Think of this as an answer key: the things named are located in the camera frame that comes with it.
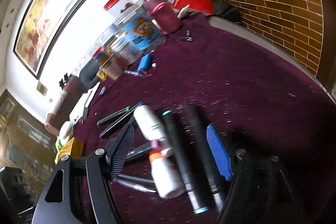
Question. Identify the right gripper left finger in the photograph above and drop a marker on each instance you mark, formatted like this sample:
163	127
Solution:
58	202

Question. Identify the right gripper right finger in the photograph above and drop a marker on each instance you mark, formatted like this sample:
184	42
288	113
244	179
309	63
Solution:
259	190

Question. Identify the teal cap black marker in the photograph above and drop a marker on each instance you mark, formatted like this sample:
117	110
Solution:
197	202

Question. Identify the pink cap black marker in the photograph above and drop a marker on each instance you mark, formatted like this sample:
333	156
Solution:
144	149

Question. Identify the orange cap white bottle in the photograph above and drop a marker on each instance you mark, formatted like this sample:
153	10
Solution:
166	177

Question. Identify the white tube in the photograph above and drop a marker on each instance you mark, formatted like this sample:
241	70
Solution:
149	124

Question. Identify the green cap black marker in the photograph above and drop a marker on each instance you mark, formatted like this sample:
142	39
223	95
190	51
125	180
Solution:
113	115

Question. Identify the blue cap black marker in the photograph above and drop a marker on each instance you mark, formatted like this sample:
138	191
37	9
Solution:
111	129

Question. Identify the yellow gift box tray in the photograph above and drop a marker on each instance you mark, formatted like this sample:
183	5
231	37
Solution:
74	147

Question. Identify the silver pen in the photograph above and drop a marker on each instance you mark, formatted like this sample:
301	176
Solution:
140	184

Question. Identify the burgundy table cloth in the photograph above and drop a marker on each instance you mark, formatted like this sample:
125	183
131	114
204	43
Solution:
245	89

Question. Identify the brown armchair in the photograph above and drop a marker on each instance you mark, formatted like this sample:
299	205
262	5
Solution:
63	104

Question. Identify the brown round tin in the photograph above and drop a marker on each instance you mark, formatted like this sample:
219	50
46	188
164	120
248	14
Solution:
112	65

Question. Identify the blue small box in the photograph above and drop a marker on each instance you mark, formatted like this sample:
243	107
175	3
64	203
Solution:
145	63

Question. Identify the nail clipper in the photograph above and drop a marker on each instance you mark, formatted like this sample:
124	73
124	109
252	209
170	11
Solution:
187	37

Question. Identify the brick pattern wooden cabinet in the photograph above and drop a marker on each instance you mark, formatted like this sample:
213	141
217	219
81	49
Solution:
303	28

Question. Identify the red lid clear jar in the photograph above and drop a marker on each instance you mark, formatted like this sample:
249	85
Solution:
116	7

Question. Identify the framed horse painting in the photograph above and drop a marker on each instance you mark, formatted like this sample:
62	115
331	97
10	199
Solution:
42	24

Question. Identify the pink water bottle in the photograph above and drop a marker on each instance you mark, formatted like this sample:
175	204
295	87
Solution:
162	12

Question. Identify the red plastic box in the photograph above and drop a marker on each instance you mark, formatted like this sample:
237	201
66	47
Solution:
200	5

